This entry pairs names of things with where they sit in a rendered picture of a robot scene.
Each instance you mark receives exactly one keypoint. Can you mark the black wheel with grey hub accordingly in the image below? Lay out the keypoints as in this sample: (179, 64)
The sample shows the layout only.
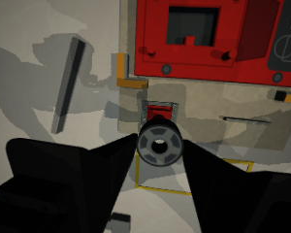
(160, 155)

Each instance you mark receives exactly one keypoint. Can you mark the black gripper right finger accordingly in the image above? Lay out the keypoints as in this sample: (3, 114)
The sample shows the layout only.
(226, 198)

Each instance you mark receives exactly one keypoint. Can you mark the yellow rectangular outline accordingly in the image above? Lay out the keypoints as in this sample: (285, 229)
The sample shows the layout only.
(249, 168)

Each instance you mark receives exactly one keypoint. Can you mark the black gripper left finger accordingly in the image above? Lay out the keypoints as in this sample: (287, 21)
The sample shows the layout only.
(95, 175)

